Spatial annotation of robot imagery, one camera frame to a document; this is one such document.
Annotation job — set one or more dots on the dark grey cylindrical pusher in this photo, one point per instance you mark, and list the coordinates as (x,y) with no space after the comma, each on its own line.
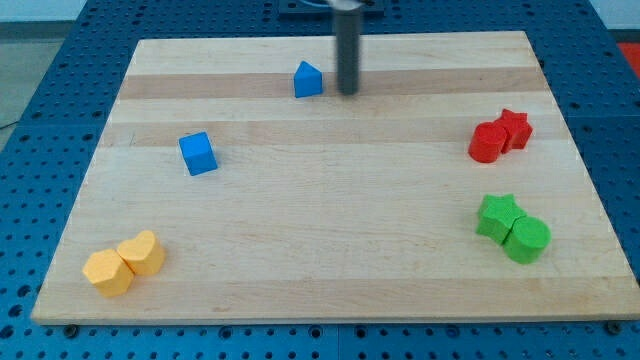
(347,18)

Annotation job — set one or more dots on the blue triangle block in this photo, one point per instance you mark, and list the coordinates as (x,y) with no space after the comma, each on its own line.
(307,80)

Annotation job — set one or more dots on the red cylinder block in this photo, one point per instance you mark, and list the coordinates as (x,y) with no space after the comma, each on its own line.
(487,142)

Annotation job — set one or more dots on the wooden board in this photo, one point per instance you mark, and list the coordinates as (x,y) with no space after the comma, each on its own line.
(334,209)

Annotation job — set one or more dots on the blue cube block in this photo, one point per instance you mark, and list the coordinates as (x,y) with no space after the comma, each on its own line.
(198,153)

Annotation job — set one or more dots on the red star block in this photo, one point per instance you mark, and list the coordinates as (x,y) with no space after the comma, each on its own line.
(517,127)

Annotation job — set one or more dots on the green star block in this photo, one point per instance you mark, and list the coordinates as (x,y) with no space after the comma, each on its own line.
(497,215)

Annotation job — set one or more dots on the green cylinder block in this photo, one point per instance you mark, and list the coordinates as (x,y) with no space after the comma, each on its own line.
(527,240)

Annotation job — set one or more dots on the yellow heart block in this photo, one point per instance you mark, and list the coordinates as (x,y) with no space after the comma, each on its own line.
(144,253)

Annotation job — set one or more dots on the blue perforated table base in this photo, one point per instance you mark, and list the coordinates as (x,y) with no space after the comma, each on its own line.
(48,154)

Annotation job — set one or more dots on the yellow hexagon block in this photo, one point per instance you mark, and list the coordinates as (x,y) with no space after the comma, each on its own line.
(108,273)

